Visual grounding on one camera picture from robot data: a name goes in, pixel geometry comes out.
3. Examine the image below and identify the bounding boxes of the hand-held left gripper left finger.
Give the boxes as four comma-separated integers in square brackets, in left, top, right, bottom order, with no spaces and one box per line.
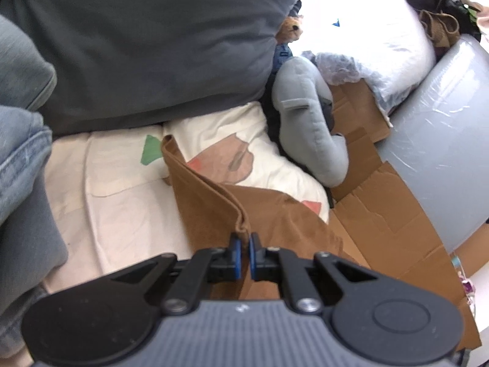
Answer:
[109,233,242,316]

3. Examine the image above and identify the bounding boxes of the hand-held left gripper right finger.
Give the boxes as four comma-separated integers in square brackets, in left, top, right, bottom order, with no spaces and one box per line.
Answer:
[248,232,384,316]

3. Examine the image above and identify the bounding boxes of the brown t-shirt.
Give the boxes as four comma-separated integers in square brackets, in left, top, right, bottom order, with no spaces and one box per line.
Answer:
[161,135,371,301]

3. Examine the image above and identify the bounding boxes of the flattened cardboard sheet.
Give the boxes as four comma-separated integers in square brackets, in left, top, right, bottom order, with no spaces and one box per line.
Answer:
[326,78,483,350]

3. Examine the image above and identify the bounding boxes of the grey neck pillow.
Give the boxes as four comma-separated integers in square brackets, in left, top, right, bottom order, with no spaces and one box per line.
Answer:
[271,57,350,188]

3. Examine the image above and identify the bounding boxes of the bear print bedsheet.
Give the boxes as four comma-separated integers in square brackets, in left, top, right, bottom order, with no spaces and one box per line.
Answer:
[42,101,331,295]

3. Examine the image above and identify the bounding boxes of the grey wrapped mattress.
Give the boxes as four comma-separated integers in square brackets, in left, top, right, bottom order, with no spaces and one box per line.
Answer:
[376,34,489,255]

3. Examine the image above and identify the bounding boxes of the brown cardboard box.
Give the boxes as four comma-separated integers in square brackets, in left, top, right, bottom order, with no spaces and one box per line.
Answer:
[456,222,489,280]

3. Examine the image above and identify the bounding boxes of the dark grey pillow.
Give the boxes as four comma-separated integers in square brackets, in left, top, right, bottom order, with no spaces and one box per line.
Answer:
[0,0,306,136]

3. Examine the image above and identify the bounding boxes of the brown teddy bear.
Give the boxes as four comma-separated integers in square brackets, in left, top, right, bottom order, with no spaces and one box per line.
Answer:
[273,0,304,81]

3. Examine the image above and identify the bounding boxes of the washed blue jeans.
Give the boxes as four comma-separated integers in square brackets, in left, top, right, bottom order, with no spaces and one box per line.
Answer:
[0,14,69,356]

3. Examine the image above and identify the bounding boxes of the white pillow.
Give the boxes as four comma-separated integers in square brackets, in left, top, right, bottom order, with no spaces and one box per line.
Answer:
[294,0,437,113]

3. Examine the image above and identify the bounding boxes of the brown cloth bag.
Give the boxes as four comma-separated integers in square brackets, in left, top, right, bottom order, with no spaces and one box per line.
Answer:
[418,9,461,48]

